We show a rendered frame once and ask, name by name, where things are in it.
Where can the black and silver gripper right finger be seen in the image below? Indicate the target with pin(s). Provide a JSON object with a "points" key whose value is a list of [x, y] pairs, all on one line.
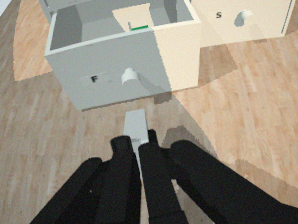
{"points": [[222, 194]]}

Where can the green and white eraser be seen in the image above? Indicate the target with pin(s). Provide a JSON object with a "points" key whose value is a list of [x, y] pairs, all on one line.
{"points": [[140, 23]]}

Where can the cream drawer front marked s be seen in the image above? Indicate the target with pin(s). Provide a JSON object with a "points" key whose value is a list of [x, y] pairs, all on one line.
{"points": [[221, 20]]}

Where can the white drawer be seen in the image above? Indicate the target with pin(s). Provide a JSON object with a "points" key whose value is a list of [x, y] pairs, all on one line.
{"points": [[52, 3], [165, 56]]}

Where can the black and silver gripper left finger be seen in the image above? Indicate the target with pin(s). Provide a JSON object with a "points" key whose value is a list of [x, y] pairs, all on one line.
{"points": [[120, 199]]}

